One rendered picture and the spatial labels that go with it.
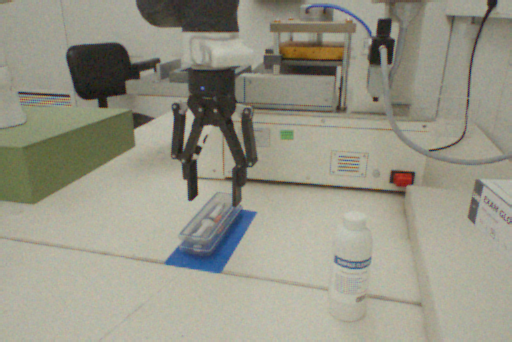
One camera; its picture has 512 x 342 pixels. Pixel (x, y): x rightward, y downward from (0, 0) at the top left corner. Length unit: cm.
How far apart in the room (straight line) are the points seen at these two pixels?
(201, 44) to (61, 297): 41
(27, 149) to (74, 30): 229
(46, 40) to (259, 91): 254
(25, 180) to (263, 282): 56
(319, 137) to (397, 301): 43
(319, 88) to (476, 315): 54
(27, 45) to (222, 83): 287
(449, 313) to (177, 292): 36
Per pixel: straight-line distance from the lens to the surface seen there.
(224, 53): 60
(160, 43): 289
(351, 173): 97
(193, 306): 62
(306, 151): 96
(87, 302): 66
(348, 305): 59
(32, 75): 349
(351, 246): 54
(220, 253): 73
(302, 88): 93
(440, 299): 60
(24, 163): 97
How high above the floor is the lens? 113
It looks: 22 degrees down
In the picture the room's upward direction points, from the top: straight up
